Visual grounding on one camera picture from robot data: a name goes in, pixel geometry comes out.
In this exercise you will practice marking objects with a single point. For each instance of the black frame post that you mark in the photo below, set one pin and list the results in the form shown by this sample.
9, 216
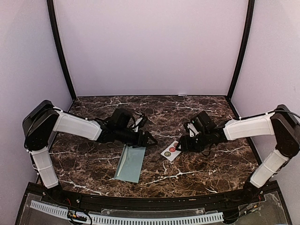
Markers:
242, 50
59, 49

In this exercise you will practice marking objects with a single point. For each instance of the white-sleeved robot arm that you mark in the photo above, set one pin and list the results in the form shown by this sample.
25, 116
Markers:
39, 127
275, 134

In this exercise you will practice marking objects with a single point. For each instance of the black front rail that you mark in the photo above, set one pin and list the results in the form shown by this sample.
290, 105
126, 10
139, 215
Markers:
226, 201

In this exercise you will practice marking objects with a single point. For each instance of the white-sleeved left robot arm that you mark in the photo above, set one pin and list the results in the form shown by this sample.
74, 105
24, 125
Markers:
39, 127

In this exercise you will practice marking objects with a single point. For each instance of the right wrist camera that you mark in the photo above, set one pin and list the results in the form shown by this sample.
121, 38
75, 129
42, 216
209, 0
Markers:
199, 124

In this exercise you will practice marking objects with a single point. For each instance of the blue-grey envelope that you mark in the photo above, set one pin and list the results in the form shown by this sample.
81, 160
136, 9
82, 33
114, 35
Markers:
133, 164

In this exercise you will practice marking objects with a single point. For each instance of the cream letter paper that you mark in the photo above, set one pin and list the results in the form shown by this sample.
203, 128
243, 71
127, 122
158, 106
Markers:
122, 160

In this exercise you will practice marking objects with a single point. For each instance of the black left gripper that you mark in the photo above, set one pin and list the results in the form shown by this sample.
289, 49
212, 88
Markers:
144, 139

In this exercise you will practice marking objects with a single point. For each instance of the left black frame post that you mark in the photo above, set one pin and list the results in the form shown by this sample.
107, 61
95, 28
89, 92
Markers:
59, 49

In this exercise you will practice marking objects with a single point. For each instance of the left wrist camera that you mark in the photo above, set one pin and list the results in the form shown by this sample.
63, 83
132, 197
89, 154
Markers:
121, 117

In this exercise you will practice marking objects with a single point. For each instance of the right black frame post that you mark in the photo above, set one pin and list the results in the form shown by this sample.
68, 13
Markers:
242, 50

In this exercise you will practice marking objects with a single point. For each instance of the white slotted cable duct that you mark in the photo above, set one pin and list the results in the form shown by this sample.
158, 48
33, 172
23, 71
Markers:
130, 217

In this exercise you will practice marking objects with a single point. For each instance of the white-sleeved right robot arm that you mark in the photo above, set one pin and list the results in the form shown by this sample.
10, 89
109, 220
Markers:
275, 134

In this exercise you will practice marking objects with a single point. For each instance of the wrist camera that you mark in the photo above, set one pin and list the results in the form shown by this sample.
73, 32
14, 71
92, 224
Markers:
199, 124
121, 117

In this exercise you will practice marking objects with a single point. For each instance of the white sticker sheet with seals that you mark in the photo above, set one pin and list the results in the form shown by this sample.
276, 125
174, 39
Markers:
170, 152

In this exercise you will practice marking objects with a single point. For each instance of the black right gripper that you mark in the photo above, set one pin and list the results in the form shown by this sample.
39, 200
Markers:
188, 146

